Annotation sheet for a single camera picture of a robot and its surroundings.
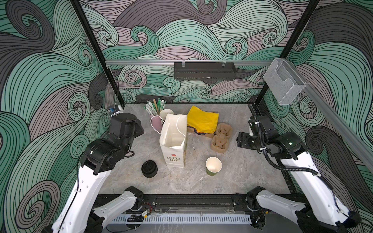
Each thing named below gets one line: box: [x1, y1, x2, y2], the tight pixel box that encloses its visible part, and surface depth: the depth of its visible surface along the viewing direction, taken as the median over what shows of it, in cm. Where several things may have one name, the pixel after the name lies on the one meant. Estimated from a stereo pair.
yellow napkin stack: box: [186, 105, 220, 134], surface depth 106 cm
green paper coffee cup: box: [205, 156, 223, 177], surface depth 81 cm
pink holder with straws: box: [143, 98, 167, 134], surface depth 96 cm
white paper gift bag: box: [159, 113, 188, 168], surface depth 78 cm
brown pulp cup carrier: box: [210, 122, 233, 154], surface depth 94 cm
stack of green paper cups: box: [159, 108, 174, 122], surface depth 92 cm
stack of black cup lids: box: [141, 160, 158, 179], surface depth 82 cm
